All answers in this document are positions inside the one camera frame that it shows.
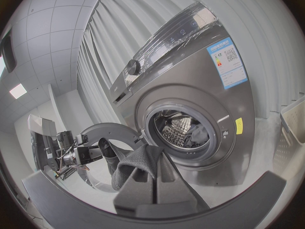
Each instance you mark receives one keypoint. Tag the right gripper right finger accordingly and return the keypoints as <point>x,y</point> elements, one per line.
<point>174,185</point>

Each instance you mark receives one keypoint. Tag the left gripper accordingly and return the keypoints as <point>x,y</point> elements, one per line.
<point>82,155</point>

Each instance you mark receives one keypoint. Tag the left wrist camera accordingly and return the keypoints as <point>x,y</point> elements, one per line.
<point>82,139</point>

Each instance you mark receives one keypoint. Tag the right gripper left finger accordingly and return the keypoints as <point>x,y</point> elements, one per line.
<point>140,189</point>

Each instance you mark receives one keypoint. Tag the dark grey garment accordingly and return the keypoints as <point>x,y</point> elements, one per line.
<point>134,158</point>

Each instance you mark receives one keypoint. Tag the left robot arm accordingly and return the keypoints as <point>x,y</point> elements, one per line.
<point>43,125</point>

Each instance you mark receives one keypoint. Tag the cream laundry basket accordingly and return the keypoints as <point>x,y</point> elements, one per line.
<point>286,151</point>

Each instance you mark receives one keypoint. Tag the grey washing machine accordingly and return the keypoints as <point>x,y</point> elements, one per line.
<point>190,80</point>

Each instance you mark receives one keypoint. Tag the heap of dark clothes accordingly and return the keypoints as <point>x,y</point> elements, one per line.
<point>197,137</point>

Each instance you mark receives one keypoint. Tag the ceiling light panel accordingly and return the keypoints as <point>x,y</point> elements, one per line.
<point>17,91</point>

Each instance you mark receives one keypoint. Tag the washing machine door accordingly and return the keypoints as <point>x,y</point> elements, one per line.
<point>114,132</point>

